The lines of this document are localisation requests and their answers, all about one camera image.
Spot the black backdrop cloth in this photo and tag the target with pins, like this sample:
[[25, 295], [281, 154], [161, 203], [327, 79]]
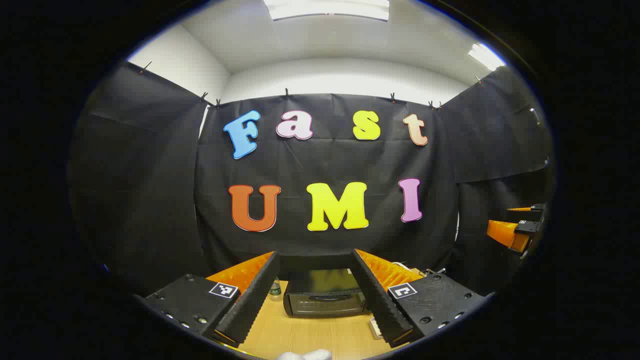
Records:
[[325, 160]]

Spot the black electric oven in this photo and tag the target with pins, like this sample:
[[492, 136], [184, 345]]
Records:
[[325, 300]]

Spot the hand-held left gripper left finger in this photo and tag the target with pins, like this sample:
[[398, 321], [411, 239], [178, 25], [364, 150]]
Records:
[[255, 295]]

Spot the ceiling light panel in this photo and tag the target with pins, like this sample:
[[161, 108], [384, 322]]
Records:
[[486, 56], [327, 9]]

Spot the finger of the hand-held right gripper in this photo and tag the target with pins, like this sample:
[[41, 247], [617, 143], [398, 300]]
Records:
[[530, 214], [505, 232]]

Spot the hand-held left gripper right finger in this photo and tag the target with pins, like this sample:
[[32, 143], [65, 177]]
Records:
[[380, 300]]

